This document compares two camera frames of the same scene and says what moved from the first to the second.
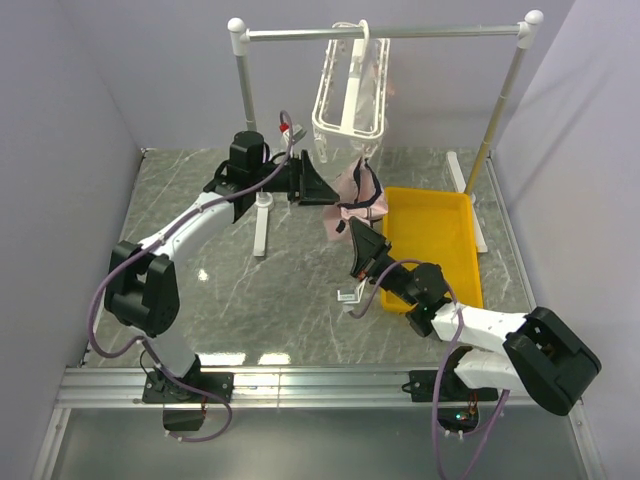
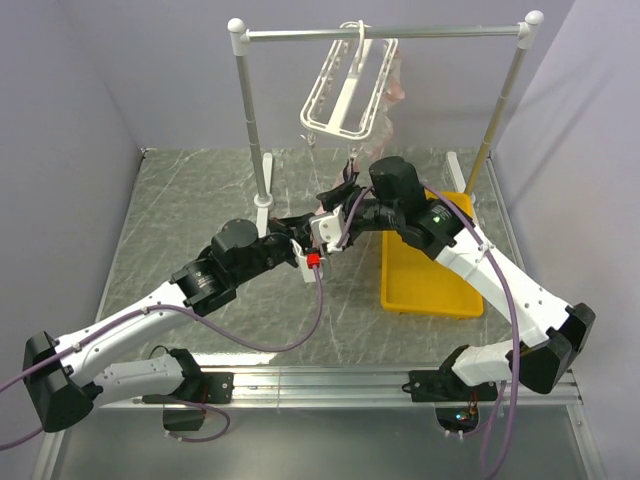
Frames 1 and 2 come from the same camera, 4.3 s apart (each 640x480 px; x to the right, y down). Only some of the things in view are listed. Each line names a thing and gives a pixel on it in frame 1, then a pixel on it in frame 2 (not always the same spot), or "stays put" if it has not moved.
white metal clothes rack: [526, 32] stays put
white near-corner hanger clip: [321, 146] → [310, 137]
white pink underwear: [372, 110] → [375, 145]
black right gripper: [371, 249] → [347, 192]
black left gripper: [307, 187] → [295, 227]
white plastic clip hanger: [351, 98] stays put
